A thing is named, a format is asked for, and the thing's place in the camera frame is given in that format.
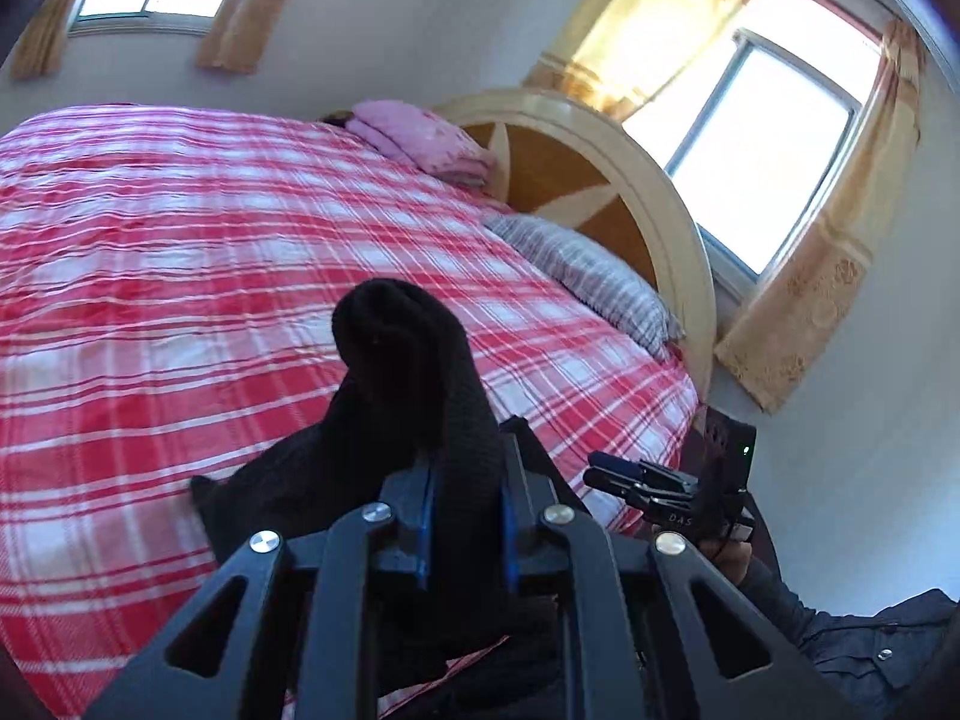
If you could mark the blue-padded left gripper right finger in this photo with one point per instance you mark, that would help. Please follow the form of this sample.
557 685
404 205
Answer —
534 560

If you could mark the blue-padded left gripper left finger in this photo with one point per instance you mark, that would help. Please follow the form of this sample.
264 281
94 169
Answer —
411 550

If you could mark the black pants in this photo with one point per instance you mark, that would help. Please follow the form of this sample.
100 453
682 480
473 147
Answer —
411 386

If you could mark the person's right hand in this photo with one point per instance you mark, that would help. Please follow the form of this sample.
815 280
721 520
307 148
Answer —
731 558

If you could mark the beige curtain side window right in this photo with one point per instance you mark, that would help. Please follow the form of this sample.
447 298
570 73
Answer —
784 327

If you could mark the beige curtain side window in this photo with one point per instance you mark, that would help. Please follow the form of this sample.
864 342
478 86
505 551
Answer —
616 56
784 327

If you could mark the striped pillow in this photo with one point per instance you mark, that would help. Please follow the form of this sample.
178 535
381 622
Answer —
600 280

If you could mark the red plaid bed cover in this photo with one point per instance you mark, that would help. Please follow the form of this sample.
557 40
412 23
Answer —
168 281

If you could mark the cream wooden headboard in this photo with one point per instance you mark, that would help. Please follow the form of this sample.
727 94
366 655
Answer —
558 159

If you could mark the pink folded blanket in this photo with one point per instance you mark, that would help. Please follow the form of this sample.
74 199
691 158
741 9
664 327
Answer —
419 138

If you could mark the beige curtain side window left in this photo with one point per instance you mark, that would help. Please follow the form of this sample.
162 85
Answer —
616 56

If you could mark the right beige curtain far window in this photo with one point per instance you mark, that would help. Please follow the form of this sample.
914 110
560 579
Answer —
238 35

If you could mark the left beige curtain far window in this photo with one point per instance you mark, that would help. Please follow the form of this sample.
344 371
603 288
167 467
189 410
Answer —
40 49

